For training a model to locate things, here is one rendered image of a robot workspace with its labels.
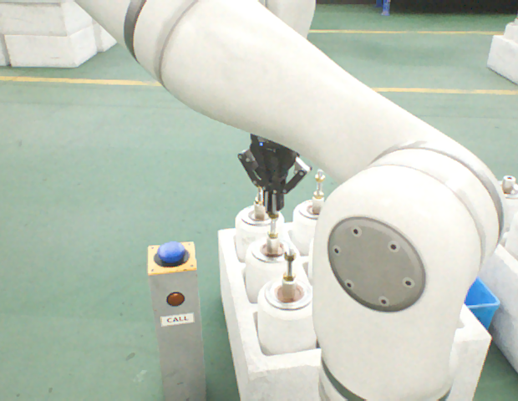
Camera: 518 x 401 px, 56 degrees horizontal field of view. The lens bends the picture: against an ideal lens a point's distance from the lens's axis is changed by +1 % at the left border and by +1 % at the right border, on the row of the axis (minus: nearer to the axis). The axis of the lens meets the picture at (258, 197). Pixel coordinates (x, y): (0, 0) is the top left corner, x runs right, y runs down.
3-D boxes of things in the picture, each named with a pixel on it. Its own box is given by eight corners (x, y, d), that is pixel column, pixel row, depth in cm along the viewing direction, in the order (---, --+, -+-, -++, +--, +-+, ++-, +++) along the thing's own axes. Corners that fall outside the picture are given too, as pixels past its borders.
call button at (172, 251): (185, 266, 72) (185, 254, 71) (158, 268, 71) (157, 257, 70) (185, 250, 75) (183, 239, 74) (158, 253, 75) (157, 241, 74)
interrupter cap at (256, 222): (286, 217, 95) (286, 215, 95) (258, 231, 91) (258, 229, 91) (260, 204, 100) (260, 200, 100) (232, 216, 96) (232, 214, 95)
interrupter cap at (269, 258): (293, 240, 89) (293, 236, 88) (294, 265, 82) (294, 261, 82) (252, 239, 89) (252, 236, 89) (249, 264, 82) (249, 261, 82)
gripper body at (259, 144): (237, 117, 72) (238, 174, 77) (286, 128, 68) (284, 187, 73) (264, 104, 78) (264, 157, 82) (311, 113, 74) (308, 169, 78)
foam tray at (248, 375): (469, 412, 86) (492, 337, 77) (249, 450, 79) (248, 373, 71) (378, 275, 119) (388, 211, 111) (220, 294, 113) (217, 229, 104)
